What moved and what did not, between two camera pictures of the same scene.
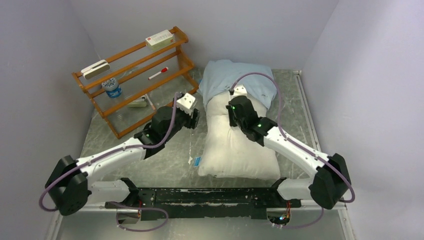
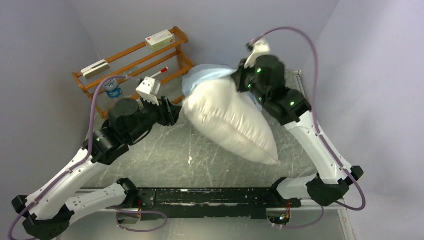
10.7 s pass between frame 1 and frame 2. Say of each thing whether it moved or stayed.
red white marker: stayed
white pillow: moved
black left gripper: moved
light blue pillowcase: moved
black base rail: stayed
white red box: stayed
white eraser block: stayed
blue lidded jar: stayed
